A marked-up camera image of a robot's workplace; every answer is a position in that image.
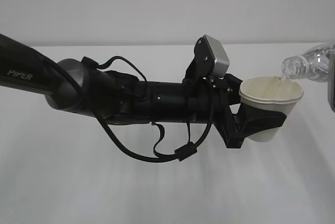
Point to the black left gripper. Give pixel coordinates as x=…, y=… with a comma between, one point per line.
x=256, y=124

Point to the white paper cup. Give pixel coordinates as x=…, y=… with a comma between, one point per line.
x=272, y=93

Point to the clear water bottle green label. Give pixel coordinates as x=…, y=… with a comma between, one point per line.
x=312, y=64

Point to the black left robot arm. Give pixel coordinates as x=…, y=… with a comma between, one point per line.
x=207, y=94

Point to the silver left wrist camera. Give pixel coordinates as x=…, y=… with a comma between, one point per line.
x=210, y=60

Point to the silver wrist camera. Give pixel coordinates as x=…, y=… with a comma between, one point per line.
x=331, y=81
x=210, y=60

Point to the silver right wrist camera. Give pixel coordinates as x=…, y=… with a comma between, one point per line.
x=331, y=81

